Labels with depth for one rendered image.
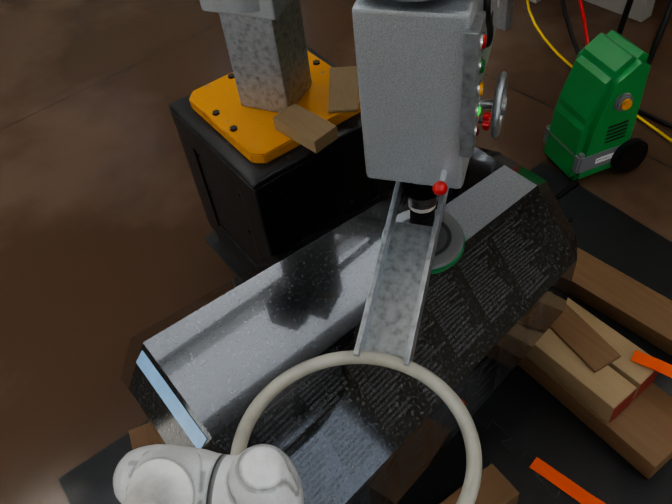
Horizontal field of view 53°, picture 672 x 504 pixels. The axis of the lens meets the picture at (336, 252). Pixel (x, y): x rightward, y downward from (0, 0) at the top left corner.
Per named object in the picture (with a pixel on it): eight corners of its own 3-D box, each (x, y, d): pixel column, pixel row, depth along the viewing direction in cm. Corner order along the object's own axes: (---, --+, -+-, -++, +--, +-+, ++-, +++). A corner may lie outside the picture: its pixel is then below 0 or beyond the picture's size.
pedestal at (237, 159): (204, 239, 304) (156, 103, 249) (322, 172, 327) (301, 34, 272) (285, 331, 266) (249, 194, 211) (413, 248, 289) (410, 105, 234)
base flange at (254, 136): (186, 103, 247) (183, 92, 244) (296, 50, 264) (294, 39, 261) (257, 169, 219) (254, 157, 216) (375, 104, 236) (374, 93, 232)
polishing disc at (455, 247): (366, 234, 182) (366, 230, 181) (430, 200, 188) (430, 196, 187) (413, 283, 169) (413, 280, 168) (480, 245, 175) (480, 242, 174)
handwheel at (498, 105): (466, 108, 168) (468, 55, 156) (507, 112, 165) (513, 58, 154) (455, 147, 158) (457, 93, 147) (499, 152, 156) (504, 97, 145)
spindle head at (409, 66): (400, 95, 178) (395, -79, 145) (485, 103, 172) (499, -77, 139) (365, 188, 156) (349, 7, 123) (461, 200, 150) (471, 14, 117)
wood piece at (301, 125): (274, 129, 225) (272, 117, 222) (296, 114, 230) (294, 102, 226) (316, 153, 215) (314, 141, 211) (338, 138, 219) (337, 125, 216)
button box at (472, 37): (464, 132, 145) (471, 9, 124) (477, 134, 144) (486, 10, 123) (458, 157, 140) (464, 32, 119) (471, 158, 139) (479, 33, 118)
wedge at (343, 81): (331, 79, 242) (329, 67, 238) (359, 77, 241) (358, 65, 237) (328, 113, 228) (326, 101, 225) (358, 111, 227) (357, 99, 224)
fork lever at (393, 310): (404, 109, 179) (402, 97, 174) (478, 116, 174) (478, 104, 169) (341, 357, 152) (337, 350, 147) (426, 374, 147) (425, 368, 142)
